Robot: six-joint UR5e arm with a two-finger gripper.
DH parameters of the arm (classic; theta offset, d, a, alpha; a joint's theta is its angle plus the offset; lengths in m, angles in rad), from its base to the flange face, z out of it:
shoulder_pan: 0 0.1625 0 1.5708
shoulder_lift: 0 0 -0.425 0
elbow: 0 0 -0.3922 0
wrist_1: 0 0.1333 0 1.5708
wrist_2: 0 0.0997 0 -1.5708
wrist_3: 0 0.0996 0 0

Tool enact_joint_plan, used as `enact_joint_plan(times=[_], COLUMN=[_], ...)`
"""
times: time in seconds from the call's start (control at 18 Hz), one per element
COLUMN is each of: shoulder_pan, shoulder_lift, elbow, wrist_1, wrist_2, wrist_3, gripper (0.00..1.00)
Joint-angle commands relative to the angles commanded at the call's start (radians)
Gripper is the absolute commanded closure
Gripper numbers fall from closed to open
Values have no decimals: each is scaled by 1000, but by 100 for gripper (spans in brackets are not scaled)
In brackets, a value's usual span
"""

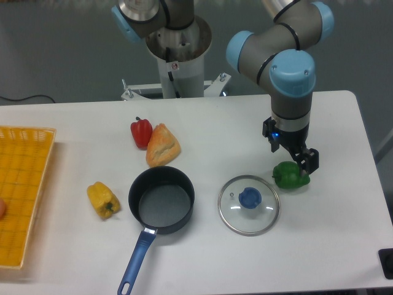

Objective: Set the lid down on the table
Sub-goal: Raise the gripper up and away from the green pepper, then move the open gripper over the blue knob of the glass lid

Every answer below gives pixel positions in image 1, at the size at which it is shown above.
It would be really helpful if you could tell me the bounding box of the black table corner device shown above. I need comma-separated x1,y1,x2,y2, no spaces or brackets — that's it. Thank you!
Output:
378,248,393,280

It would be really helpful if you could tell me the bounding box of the green bell pepper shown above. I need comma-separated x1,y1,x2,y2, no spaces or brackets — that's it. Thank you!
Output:
272,161,311,189

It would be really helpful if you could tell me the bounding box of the yellow woven basket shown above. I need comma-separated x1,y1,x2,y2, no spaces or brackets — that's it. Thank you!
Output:
1,126,56,269

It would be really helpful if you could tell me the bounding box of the yellow bell pepper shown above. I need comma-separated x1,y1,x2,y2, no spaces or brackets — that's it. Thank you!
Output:
87,181,121,219

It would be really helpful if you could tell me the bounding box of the black floor cable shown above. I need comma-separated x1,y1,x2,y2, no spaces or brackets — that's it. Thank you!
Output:
0,94,56,103

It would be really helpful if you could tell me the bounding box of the red bell pepper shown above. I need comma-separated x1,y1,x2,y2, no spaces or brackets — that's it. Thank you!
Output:
130,117,153,149

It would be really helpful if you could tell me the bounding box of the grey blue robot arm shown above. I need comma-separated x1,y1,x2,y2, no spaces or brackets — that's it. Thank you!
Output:
111,1,335,174

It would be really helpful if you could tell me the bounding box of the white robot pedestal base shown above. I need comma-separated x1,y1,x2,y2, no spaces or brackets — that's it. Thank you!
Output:
122,16,232,101

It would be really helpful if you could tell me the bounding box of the orange bread pastry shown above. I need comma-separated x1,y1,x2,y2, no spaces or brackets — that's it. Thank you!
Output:
146,124,181,168

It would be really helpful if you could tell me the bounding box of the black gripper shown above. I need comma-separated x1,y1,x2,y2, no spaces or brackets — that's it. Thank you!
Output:
262,117,319,176

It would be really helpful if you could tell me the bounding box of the glass lid blue knob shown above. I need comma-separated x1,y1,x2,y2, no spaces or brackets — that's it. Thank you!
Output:
217,175,281,237

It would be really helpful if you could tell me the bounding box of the black saucepan blue handle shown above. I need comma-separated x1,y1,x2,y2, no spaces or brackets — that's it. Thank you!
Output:
117,166,195,294

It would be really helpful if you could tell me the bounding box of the black cable on pedestal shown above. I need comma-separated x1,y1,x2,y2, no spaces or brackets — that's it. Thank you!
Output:
165,47,182,99

